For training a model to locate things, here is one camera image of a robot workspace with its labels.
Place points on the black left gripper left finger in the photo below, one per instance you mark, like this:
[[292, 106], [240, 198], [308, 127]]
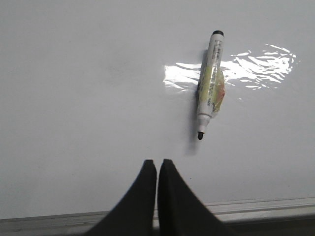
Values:
[[133, 214]]

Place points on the white black-tipped whiteboard marker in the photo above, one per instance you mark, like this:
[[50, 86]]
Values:
[[211, 89]]

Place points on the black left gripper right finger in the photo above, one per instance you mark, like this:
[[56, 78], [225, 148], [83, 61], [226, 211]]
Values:
[[180, 213]]

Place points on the white whiteboard with aluminium frame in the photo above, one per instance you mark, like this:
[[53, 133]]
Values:
[[89, 89]]

